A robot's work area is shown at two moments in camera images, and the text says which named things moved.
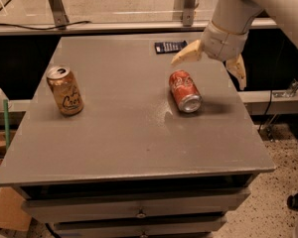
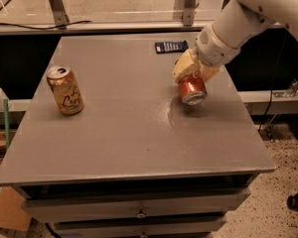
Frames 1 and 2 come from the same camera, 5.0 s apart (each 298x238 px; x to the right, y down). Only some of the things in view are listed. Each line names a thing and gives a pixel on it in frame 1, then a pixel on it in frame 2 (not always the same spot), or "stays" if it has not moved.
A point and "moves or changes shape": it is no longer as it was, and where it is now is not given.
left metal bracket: (56, 5) stays
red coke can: (185, 91) moves or changes shape
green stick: (6, 121) stays
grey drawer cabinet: (118, 143) stays
